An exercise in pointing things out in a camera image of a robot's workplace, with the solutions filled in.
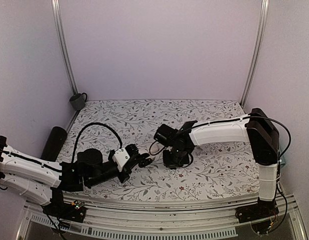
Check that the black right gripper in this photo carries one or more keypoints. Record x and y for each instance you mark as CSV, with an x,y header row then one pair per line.
x,y
168,164

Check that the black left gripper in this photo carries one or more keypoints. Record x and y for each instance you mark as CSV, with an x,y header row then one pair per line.
x,y
128,167

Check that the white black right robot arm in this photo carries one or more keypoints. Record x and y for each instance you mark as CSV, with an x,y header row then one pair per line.
x,y
254,128

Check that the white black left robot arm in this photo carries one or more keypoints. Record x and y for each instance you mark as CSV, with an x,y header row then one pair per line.
x,y
39,179

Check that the beige earbud charging case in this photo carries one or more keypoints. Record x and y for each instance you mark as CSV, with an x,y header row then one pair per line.
x,y
155,148

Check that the floral patterned table mat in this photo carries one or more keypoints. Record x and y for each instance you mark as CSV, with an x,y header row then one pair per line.
x,y
219,170

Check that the grey mug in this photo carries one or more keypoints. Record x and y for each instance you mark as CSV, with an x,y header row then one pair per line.
x,y
78,101

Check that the black cylinder object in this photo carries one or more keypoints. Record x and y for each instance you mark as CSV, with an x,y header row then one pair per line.
x,y
54,144

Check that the teal rolled towel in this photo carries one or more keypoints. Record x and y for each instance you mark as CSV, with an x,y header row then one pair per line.
x,y
282,161

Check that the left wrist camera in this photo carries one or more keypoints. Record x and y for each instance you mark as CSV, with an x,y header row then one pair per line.
x,y
126,157

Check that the front aluminium rail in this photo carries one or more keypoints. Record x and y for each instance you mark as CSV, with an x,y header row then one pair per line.
x,y
212,219

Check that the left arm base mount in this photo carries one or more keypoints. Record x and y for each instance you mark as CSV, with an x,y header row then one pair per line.
x,y
66,211

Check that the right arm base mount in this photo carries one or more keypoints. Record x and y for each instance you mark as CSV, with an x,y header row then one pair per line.
x,y
259,210

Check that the left aluminium frame post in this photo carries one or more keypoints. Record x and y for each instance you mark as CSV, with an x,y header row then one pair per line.
x,y
56,10

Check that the aluminium frame post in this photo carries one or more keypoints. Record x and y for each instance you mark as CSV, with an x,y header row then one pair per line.
x,y
256,51
56,10

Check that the right aluminium frame post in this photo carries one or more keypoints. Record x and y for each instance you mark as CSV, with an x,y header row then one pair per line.
x,y
256,51

